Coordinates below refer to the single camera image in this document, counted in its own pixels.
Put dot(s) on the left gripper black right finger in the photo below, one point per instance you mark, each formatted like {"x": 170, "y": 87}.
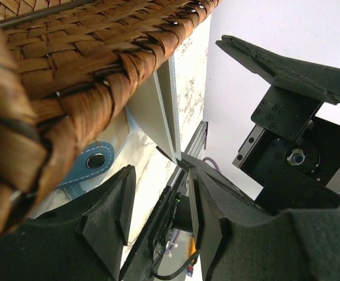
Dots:
{"x": 237, "y": 240}

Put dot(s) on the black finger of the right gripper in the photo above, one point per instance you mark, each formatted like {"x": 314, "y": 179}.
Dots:
{"x": 312, "y": 80}
{"x": 187, "y": 161}

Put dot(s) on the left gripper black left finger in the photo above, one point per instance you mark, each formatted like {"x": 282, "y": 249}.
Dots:
{"x": 81, "y": 240}

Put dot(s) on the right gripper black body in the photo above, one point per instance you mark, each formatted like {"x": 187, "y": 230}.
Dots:
{"x": 293, "y": 154}

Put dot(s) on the blue leather card holder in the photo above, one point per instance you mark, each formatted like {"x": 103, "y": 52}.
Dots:
{"x": 152, "y": 110}

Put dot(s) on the brown woven divided basket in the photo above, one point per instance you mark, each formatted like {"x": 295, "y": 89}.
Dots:
{"x": 66, "y": 71}

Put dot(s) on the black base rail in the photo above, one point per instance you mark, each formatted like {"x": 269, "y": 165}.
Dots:
{"x": 163, "y": 249}

